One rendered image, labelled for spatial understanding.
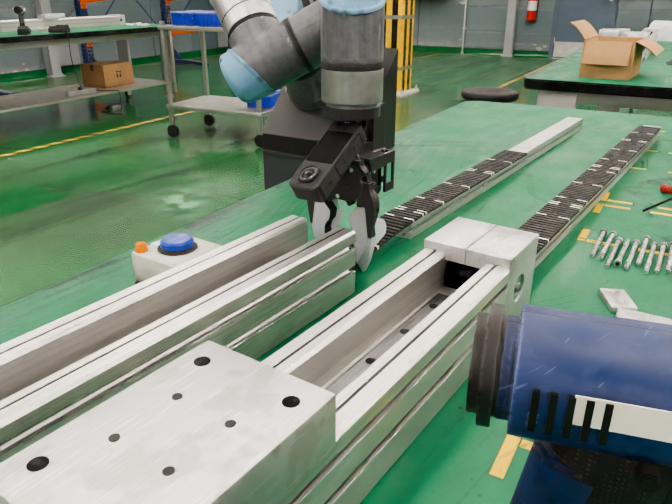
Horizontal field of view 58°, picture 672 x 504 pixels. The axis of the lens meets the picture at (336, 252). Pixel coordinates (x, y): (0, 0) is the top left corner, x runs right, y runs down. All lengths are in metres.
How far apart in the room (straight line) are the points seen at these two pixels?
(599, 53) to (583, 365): 2.63
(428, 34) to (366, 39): 11.85
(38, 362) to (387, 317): 0.31
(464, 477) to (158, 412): 0.25
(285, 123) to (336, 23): 0.75
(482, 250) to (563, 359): 0.41
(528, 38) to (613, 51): 9.17
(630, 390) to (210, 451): 0.21
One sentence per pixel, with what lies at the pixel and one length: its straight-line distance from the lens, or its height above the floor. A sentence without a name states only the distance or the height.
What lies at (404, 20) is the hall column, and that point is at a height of 0.81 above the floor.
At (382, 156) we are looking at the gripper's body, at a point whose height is 0.94.
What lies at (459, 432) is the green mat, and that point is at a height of 0.78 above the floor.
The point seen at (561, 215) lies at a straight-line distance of 0.99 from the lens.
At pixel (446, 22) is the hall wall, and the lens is 12.44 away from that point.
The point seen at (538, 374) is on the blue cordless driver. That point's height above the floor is 0.98.
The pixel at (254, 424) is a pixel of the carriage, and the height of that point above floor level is 0.90.
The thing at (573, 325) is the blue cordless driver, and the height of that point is 1.00.
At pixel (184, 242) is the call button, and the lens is 0.75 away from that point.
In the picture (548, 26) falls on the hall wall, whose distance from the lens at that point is 11.93.
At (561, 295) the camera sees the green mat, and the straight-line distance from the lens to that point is 0.81.
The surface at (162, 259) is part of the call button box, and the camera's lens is 0.74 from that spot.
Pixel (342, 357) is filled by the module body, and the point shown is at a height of 0.84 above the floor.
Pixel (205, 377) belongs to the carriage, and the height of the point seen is 0.90.
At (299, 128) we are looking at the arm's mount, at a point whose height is 0.84.
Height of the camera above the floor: 1.13
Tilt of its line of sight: 23 degrees down
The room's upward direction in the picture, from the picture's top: straight up
